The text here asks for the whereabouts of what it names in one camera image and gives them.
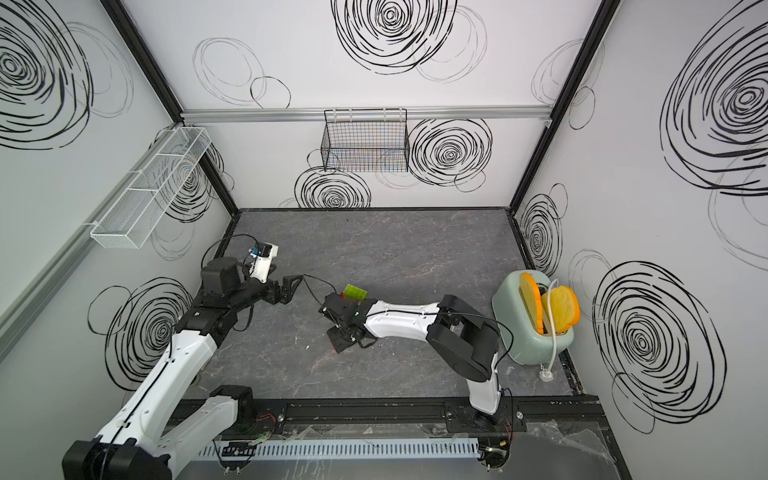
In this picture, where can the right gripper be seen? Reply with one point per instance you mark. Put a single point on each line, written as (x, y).
(337, 343)

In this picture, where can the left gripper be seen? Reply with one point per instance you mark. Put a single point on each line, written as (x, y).
(285, 293)

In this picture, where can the long green lego brick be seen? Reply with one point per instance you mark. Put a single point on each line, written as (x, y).
(354, 293)

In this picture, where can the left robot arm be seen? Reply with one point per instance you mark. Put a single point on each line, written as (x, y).
(137, 443)

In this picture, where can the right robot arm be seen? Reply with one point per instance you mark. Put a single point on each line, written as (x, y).
(467, 341)

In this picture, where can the mint green toaster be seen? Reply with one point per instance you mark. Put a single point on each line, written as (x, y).
(527, 347)

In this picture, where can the left toast slice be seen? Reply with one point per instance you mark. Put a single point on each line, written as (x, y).
(531, 296)

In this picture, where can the toast slice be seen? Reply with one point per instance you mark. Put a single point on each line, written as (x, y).
(531, 296)
(561, 309)

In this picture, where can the right toast slice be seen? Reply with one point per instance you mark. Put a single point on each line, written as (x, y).
(561, 309)

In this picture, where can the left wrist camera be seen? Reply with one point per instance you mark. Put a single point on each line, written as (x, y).
(263, 255)

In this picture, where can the black wire basket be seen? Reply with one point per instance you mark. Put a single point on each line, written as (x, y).
(366, 140)

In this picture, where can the grey slotted cable duct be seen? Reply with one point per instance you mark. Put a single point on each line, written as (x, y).
(344, 449)

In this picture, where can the white wire shelf basket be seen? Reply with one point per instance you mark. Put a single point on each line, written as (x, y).
(169, 184)

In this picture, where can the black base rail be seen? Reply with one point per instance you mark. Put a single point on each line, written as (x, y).
(453, 414)

